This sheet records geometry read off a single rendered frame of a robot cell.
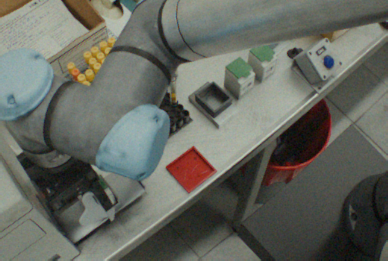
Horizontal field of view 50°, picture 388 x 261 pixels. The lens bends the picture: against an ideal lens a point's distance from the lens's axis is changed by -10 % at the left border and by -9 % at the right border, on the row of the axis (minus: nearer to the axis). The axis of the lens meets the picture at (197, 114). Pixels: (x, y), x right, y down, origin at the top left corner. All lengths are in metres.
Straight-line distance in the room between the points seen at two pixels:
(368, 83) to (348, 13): 1.83
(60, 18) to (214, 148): 0.45
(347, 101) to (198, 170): 1.32
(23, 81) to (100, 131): 0.09
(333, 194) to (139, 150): 0.45
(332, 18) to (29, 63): 0.29
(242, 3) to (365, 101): 1.75
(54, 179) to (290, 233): 0.38
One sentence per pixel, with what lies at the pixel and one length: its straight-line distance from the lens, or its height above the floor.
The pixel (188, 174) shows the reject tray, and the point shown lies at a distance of 0.84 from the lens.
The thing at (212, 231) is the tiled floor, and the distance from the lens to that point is 1.71.
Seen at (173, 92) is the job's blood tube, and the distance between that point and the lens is 0.85.
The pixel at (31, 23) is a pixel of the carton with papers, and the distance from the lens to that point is 1.04.
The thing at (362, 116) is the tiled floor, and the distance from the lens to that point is 2.05.
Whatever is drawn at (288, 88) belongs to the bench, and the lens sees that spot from 0.95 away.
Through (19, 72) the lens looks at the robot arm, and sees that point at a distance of 0.45.
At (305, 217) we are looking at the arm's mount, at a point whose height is 0.95.
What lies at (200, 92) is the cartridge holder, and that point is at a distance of 0.88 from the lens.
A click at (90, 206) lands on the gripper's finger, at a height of 1.02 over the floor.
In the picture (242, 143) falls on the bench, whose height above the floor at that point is 0.87.
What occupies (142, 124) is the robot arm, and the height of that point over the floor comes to 1.30.
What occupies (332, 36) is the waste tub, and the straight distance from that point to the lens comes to 1.04.
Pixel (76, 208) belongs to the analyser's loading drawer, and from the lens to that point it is 0.80.
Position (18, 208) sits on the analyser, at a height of 1.15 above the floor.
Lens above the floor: 1.65
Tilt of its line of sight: 59 degrees down
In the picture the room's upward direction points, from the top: straight up
